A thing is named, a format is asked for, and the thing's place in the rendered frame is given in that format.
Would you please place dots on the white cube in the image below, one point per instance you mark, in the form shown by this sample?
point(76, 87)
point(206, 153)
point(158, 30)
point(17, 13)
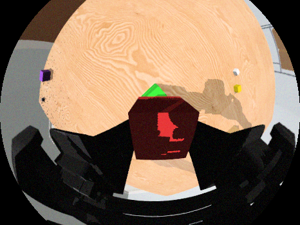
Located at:
point(236, 72)

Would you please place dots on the yellow cube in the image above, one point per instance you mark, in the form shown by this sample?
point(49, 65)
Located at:
point(237, 88)

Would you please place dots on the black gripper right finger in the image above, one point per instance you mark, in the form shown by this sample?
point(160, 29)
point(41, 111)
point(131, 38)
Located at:
point(213, 150)

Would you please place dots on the purple cube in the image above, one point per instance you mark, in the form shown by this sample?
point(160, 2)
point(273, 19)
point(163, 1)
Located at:
point(45, 75)

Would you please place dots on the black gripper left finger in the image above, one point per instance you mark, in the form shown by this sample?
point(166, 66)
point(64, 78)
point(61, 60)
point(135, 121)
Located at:
point(109, 152)

